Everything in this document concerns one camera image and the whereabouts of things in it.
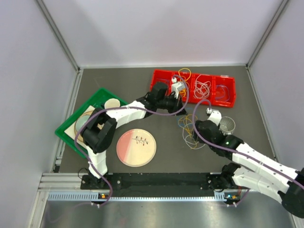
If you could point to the small cream cup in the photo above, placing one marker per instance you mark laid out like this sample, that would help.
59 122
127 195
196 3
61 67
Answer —
112 104

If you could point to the pale green bowl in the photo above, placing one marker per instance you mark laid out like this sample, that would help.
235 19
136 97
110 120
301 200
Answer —
80 122

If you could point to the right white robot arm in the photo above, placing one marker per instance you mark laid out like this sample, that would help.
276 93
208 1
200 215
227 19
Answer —
253 170

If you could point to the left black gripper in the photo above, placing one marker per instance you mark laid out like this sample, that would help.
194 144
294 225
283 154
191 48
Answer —
177 106

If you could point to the grey slotted cable duct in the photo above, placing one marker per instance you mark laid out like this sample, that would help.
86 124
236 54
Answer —
98 197

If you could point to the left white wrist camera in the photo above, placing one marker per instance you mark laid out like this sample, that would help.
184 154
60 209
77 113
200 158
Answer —
176 86

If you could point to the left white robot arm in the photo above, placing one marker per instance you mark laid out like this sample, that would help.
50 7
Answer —
99 131

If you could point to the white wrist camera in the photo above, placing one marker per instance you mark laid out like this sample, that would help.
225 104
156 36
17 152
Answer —
214 115
176 86

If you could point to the red divided plastic bin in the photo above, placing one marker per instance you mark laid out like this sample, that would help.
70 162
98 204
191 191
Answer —
219 90

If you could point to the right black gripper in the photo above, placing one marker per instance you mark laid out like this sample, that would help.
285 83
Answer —
195 134

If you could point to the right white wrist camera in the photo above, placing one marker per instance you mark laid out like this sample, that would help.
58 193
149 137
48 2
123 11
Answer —
214 115

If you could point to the green plastic tray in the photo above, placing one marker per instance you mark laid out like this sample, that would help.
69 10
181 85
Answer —
98 99

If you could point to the grey ribbed ceramic mug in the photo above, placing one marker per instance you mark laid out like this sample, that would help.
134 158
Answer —
227 125

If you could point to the pink cream round plate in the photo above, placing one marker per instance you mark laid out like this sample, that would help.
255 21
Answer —
136 148

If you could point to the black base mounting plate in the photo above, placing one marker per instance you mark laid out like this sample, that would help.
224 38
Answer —
167 184

